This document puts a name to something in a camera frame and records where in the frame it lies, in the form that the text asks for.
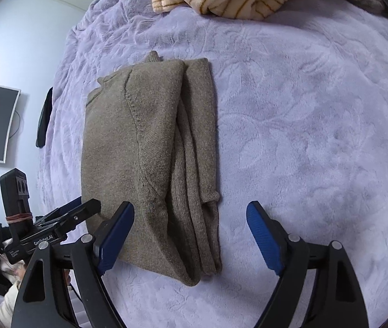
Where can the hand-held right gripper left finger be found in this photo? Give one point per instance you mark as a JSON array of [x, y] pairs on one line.
[[115, 239]]

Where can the black garment on blanket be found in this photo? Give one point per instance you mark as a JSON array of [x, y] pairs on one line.
[[43, 119]]

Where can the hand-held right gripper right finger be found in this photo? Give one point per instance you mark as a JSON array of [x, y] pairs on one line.
[[265, 235]]

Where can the lavender embossed blanket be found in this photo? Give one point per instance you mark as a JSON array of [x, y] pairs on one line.
[[299, 126]]

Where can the taupe knit sweater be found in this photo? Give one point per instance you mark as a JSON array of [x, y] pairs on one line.
[[129, 143]]

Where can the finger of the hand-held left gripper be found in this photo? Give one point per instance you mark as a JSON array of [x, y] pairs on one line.
[[84, 210], [71, 204]]

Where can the person's left forearm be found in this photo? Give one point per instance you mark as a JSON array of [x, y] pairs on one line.
[[4, 307]]

